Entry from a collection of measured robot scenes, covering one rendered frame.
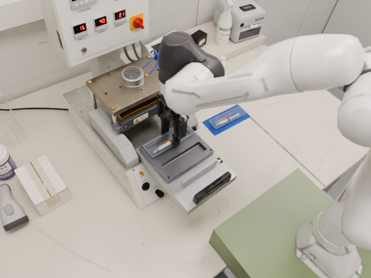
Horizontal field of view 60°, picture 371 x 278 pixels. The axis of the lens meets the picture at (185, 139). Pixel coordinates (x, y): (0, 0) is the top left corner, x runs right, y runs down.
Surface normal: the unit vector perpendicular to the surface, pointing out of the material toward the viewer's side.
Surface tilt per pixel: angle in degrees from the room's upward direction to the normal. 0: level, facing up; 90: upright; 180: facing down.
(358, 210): 53
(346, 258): 40
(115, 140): 0
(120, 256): 0
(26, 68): 90
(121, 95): 0
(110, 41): 90
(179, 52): 78
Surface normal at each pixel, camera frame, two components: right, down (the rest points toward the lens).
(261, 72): -0.19, 0.07
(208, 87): -0.54, 0.25
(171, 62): -0.22, 0.73
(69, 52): 0.63, 0.64
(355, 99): -0.65, -0.60
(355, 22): -0.80, 0.43
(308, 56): -0.62, -0.16
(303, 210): 0.07, -0.58
